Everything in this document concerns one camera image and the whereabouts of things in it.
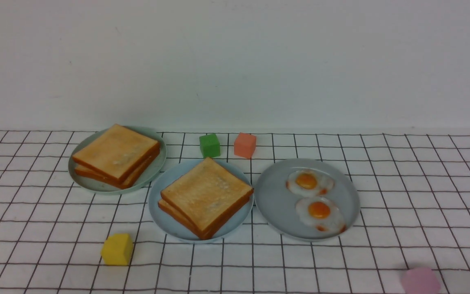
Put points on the green foam cube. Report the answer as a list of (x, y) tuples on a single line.
[(210, 146)]

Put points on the toast slice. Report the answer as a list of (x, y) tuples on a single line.
[(205, 192), (209, 233), (117, 152), (127, 183)]

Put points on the fried egg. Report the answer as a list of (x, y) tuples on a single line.
[(321, 214), (309, 183)]

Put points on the grey egg plate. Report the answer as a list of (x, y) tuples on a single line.
[(277, 204)]

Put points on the front right fried egg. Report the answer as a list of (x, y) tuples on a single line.
[(321, 214)]

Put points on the light blue centre plate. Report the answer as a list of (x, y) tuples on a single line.
[(174, 228)]

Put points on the pink foam block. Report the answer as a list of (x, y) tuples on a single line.
[(420, 280)]

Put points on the orange foam cube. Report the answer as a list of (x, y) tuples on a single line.
[(245, 145)]

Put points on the white black-grid tablecloth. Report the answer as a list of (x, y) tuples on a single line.
[(415, 212)]

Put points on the green-grey bread plate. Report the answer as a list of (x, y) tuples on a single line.
[(104, 189)]

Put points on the yellow foam block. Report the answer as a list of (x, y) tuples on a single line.
[(117, 250)]

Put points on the back fried egg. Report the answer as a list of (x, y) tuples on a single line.
[(309, 183)]

